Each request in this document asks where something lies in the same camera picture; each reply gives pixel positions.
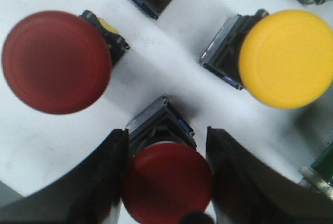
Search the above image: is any red push button left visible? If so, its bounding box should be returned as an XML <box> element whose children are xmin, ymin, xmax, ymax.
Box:
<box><xmin>1</xmin><ymin>9</ymin><xmax>130</xmax><ymax>115</ymax></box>

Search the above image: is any red mushroom push button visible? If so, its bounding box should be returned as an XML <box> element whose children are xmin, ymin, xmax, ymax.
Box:
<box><xmin>122</xmin><ymin>97</ymin><xmax>213</xmax><ymax>223</ymax></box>

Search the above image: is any green conveyor belt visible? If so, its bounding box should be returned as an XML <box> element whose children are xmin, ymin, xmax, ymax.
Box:
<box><xmin>311</xmin><ymin>143</ymin><xmax>333</xmax><ymax>184</ymax></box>

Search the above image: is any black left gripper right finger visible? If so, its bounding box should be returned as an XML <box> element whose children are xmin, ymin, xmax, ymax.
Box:
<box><xmin>206</xmin><ymin>127</ymin><xmax>332</xmax><ymax>223</ymax></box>

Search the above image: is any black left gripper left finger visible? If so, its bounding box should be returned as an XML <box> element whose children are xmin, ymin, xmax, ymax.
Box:
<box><xmin>1</xmin><ymin>129</ymin><xmax>129</xmax><ymax>223</ymax></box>

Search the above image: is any yellow mushroom push button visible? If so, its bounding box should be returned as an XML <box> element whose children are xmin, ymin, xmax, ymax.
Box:
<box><xmin>200</xmin><ymin>9</ymin><xmax>332</xmax><ymax>109</ymax></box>

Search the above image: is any aluminium conveyor side rail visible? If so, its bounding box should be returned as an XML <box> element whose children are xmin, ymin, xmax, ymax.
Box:
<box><xmin>299</xmin><ymin>166</ymin><xmax>332</xmax><ymax>200</ymax></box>

